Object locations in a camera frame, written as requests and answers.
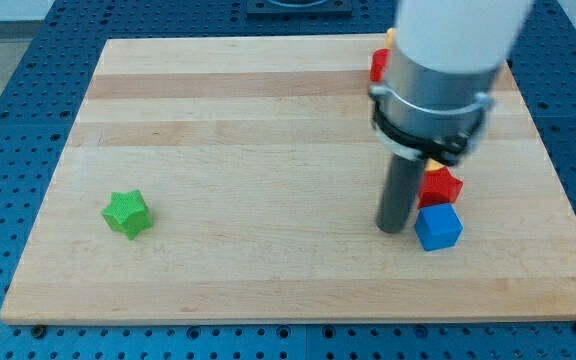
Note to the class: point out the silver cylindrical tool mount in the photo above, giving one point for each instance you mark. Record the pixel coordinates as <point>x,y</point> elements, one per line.
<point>421,113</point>

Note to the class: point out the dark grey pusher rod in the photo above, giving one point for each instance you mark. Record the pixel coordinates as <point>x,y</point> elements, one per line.
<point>400,190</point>

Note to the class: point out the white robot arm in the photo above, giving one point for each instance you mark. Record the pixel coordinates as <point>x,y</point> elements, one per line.
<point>459,36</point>

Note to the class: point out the yellow block behind star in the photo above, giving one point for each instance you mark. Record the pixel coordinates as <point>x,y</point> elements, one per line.
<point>433,165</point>

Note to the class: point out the red star block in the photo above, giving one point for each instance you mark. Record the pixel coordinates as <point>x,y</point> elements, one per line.
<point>439,187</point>

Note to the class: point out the green star block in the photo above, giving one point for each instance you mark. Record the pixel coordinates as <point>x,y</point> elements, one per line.
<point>127,213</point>

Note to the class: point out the blue cube block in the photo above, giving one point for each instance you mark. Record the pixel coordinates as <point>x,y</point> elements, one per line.
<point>438,226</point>

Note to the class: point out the red block at top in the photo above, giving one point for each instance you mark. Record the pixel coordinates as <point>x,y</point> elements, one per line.
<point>378,65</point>

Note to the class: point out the yellow block at top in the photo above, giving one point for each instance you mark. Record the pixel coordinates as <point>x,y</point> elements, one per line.
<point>390,38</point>

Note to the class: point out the wooden board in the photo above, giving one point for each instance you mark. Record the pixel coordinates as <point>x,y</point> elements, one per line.
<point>262,174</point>

